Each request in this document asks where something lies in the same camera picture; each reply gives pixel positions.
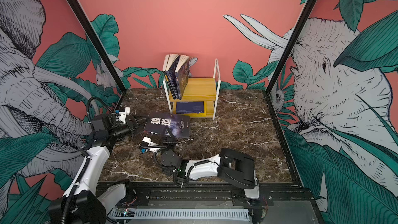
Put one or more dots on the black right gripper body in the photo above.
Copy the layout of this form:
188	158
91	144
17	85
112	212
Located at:
167	155

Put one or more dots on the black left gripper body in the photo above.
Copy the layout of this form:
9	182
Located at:
122	131

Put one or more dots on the black frame post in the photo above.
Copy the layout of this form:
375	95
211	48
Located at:
94	38
306	11

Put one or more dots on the dark purple book white strip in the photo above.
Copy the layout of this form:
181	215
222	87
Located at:
159	123

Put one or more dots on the white frame wooden bookshelf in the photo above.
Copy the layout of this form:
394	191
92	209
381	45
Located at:
199	89

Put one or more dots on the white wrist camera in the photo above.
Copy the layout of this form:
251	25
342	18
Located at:
121	114
147	145

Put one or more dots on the white slotted cable duct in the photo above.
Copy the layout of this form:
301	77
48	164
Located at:
120	214

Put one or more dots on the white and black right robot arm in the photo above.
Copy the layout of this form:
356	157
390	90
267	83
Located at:
233	167

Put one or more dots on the black right frame post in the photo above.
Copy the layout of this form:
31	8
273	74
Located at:
306	11

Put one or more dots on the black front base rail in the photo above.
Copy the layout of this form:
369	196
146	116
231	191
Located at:
141	193

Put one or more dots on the black left frame post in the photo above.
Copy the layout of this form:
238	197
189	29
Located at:
94	38

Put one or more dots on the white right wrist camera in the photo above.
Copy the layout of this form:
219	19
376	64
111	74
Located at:
147	145

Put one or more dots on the purple book with old man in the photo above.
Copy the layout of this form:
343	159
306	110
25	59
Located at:
174	76

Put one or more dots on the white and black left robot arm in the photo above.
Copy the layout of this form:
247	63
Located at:
87	174

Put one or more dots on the navy book with yellow label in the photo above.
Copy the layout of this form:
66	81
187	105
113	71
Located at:
190	108

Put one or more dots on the dark brown standing book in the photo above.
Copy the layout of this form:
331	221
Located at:
168	69

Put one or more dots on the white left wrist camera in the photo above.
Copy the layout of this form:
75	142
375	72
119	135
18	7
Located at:
121	114

